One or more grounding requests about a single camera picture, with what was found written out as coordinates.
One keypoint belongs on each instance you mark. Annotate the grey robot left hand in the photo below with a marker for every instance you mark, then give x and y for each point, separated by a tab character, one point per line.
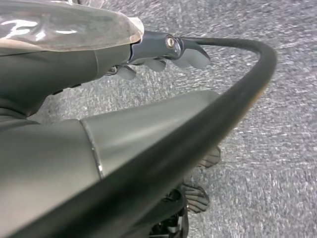
49	164

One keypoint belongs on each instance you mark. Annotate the clear plastic cover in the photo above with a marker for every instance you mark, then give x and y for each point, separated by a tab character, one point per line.
62	29

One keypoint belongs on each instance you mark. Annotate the black robot leg joint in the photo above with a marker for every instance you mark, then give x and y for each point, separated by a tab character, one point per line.
170	220

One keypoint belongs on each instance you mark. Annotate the ribbed grey robot foot pad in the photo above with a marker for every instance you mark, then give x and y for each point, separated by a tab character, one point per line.
210	159
195	198

